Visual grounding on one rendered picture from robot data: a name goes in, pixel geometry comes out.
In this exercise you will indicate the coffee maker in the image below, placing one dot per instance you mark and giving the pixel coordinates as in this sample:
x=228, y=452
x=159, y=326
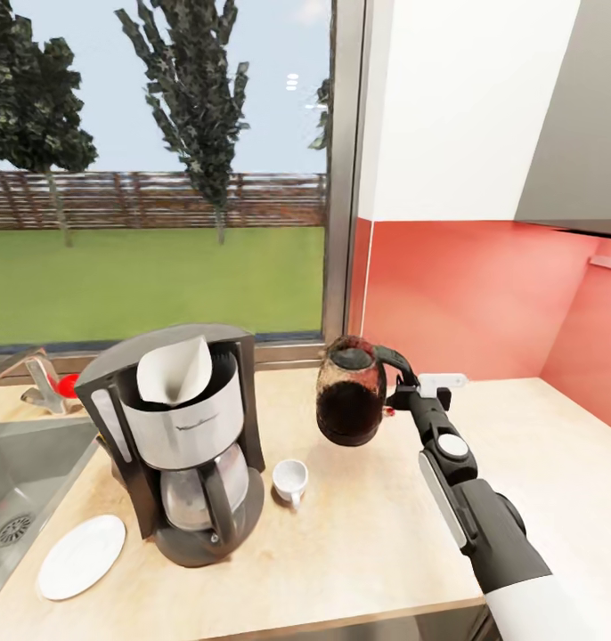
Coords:
x=192, y=470

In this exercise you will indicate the electric kettle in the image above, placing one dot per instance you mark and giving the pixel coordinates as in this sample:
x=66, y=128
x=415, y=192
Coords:
x=351, y=390

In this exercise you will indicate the saucer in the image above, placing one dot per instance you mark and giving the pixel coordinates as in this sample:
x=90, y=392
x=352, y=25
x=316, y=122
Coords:
x=81, y=557

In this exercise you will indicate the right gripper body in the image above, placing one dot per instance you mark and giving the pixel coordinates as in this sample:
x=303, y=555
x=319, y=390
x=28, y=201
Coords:
x=410, y=399

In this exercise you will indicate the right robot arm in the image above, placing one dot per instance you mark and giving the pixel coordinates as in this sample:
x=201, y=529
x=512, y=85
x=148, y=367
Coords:
x=527, y=601

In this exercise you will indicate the paper coffee filter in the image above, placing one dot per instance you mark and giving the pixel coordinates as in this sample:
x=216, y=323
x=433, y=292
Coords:
x=175, y=374

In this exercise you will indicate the coffee cup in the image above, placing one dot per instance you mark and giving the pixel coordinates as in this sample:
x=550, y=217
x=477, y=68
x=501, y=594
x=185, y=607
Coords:
x=290, y=477

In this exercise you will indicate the drop in sink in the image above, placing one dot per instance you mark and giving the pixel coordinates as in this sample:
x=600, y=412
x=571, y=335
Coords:
x=39, y=460

